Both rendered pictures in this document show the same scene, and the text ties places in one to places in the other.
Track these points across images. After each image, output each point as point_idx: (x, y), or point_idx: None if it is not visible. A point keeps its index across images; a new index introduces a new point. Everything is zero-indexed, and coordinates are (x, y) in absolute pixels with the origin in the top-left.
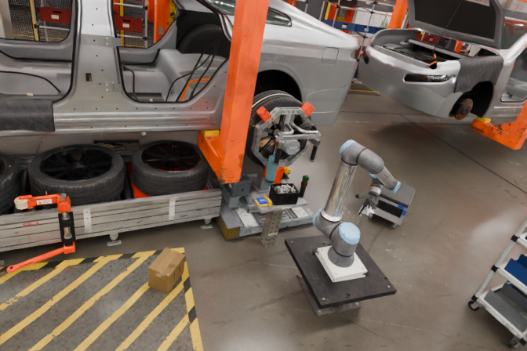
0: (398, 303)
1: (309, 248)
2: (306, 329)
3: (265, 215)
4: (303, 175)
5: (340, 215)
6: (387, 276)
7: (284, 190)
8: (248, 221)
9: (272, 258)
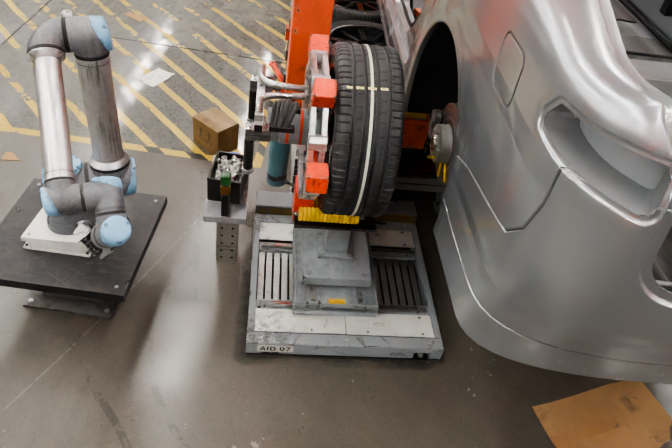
0: None
1: (128, 213)
2: None
3: (286, 264)
4: (230, 172)
5: (93, 163)
6: (32, 403)
7: (224, 164)
8: (274, 231)
9: (190, 245)
